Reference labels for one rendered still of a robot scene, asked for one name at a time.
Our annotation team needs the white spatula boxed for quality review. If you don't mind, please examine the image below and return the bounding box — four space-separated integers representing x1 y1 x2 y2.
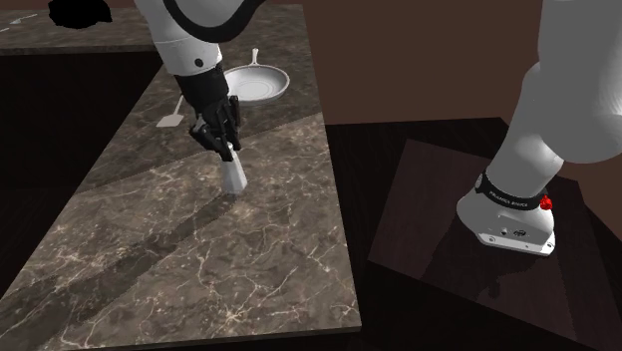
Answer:
155 94 186 129

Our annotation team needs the white frying pan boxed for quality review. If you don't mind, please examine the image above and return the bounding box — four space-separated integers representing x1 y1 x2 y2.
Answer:
223 47 292 108

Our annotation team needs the dark robot stand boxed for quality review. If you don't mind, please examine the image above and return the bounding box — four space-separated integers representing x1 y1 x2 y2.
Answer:
366 116 622 351

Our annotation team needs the black rounded object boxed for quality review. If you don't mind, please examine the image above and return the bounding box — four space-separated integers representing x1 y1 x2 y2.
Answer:
48 0 114 29

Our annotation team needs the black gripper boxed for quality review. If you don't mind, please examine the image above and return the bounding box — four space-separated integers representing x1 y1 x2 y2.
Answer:
172 63 243 164

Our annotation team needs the white tapered shaker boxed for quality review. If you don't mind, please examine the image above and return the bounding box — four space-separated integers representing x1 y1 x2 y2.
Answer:
220 148 249 196

